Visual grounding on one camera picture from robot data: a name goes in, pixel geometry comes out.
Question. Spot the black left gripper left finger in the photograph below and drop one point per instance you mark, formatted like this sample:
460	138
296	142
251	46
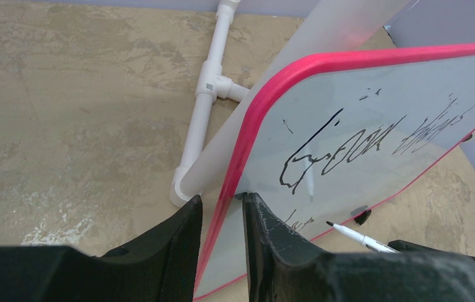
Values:
158	265

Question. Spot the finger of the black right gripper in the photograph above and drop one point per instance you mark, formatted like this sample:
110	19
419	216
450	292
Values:
449	254

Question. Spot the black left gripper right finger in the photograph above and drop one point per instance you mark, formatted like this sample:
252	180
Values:
284	266

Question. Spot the black white marker pen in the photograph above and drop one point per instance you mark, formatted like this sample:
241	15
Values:
364	240

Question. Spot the pink-framed whiteboard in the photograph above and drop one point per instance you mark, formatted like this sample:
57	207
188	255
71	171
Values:
390	115

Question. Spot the black whiteboard foot left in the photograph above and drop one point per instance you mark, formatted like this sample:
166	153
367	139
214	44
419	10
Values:
363	217

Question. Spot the white PVC pole middle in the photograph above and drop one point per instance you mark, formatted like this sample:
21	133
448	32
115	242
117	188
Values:
211	85

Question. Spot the white pvc pole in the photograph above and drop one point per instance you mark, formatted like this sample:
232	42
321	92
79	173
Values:
248	144
211	85

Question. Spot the white PVC pole left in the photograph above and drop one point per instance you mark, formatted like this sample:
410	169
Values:
248	144

